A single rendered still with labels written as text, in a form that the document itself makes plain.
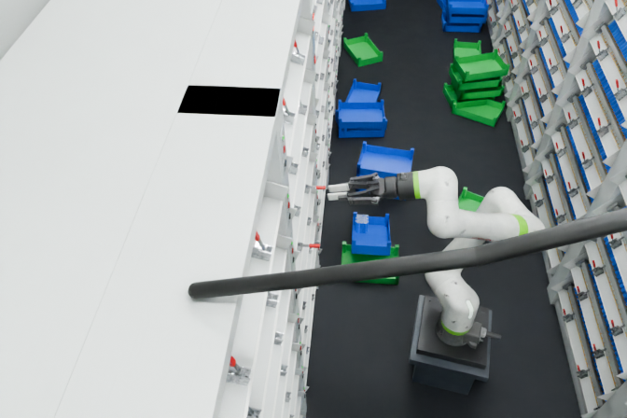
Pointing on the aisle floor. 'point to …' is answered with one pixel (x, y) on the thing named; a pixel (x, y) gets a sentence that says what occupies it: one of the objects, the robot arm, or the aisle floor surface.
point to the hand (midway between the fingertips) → (338, 191)
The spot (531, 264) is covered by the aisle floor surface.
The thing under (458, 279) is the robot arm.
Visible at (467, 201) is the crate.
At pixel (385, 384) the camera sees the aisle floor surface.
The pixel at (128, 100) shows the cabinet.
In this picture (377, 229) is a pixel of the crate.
